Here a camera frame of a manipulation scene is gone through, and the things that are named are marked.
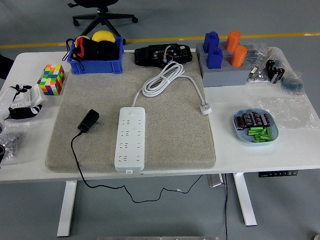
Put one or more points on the black table control panel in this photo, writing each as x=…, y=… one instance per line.
x=277, y=173

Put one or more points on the light blue plate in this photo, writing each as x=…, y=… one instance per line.
x=241, y=136

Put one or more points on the clear bag metal parts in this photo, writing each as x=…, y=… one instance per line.
x=257, y=75

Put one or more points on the clear bag of screws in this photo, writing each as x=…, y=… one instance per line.
x=12, y=142

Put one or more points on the black power adapter plug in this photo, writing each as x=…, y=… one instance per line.
x=87, y=121

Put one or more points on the green battery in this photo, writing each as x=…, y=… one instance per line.
x=253, y=133
x=255, y=129
x=263, y=134
x=261, y=140
x=269, y=132

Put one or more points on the black office chair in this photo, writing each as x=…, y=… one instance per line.
x=102, y=15

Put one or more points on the blue block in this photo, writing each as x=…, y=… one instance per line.
x=210, y=41
x=214, y=58

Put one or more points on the white table leg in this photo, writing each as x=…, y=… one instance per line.
x=66, y=212
x=246, y=200

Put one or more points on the clear bag black capacitors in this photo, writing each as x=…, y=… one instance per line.
x=275, y=71

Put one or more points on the blue plastic bin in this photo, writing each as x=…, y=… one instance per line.
x=95, y=67

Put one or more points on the white power strip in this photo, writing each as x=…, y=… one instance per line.
x=130, y=150

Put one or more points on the clear bag blue components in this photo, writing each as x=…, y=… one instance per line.
x=292, y=83
x=256, y=53

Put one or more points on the multicoloured puzzle cube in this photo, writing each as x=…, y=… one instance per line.
x=52, y=80

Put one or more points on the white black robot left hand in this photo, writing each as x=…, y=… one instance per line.
x=7, y=100

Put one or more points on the yellow ball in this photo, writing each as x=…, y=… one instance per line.
x=103, y=36

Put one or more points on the metal box under table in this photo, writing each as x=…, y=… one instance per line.
x=215, y=181

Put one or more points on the black pouch with red trim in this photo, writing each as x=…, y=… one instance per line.
x=105, y=51

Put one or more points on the black cylindrical capacitor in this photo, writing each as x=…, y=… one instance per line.
x=247, y=119
x=256, y=118
x=266, y=120
x=240, y=123

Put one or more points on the white wall socket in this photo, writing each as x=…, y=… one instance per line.
x=22, y=100

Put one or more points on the empty clear plastic bag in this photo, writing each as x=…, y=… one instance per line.
x=287, y=112

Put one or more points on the orange cylinder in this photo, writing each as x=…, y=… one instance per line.
x=238, y=56
x=233, y=41

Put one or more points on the grey block holder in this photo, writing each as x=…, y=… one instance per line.
x=225, y=77

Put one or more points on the grey-brown mat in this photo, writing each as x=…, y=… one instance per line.
x=175, y=140

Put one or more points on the black electronic device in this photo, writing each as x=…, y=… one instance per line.
x=145, y=56

